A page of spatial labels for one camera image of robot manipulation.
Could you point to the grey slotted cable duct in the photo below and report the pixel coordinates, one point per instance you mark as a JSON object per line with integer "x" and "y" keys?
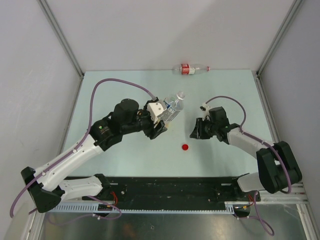
{"x": 96, "y": 207}

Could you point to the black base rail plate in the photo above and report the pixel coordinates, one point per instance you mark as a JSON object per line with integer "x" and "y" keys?
{"x": 176, "y": 193}

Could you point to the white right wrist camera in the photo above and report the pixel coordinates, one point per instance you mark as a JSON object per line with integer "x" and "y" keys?
{"x": 205, "y": 108}

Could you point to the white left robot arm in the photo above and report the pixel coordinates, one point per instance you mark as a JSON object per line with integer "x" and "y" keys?
{"x": 48, "y": 186}

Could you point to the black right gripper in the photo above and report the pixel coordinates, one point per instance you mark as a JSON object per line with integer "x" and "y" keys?
{"x": 202, "y": 135}

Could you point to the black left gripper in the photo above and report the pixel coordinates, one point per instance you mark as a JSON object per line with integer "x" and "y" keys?
{"x": 152, "y": 132}

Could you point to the red bottle cap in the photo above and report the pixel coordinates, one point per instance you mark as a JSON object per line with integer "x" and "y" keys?
{"x": 185, "y": 147}

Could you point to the clear red-label water bottle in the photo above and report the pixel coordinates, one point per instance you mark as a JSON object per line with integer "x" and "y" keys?
{"x": 190, "y": 69}

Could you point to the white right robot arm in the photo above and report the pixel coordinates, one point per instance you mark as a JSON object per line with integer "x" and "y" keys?
{"x": 277, "y": 167}

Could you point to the blue-label clear drink bottle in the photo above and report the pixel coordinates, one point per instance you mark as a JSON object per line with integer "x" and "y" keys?
{"x": 174, "y": 104}

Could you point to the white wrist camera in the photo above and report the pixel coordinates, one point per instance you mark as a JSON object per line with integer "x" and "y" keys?
{"x": 205, "y": 108}
{"x": 156, "y": 109}

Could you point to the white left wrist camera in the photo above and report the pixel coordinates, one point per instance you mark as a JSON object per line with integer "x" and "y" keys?
{"x": 156, "y": 109}

